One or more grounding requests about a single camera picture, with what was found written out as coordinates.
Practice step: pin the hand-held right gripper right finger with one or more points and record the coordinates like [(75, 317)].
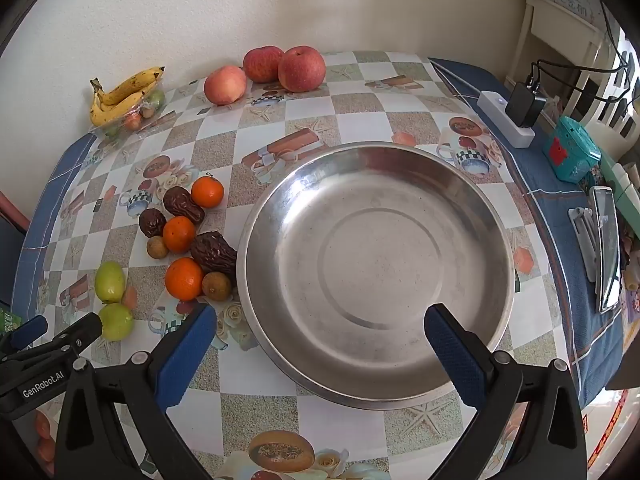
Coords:
[(455, 360)]

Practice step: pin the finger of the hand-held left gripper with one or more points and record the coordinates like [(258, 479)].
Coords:
[(30, 332), (75, 332)]

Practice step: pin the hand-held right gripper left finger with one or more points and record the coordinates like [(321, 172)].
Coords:
[(185, 355)]

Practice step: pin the mandarin orange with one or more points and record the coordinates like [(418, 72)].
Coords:
[(132, 120), (184, 279), (207, 191), (179, 234)]

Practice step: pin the brown longan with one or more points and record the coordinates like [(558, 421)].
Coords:
[(147, 111), (217, 286), (156, 247)]

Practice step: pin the dark red jujube date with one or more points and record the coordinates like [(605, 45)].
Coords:
[(152, 222), (213, 253), (183, 205)]

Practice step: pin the green packet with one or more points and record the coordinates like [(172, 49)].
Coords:
[(7, 317)]

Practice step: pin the grey phone stand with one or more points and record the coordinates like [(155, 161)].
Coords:
[(582, 235)]

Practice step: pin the blue tablecloth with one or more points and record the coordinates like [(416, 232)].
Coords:
[(545, 200)]

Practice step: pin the smartphone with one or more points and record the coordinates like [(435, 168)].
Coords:
[(607, 250)]

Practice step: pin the clear plastic tray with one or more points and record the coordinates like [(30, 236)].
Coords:
[(125, 127)]

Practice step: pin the yellow banana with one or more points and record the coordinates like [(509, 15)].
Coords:
[(132, 83), (112, 110)]

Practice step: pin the teal box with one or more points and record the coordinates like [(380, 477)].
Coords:
[(570, 150)]

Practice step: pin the white power strip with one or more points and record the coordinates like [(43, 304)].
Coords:
[(495, 110)]

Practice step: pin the black charger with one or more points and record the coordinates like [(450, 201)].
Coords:
[(522, 105)]

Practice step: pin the pale red apple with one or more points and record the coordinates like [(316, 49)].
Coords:
[(225, 85)]

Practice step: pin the white wooden chair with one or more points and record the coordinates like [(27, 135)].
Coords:
[(560, 25)]

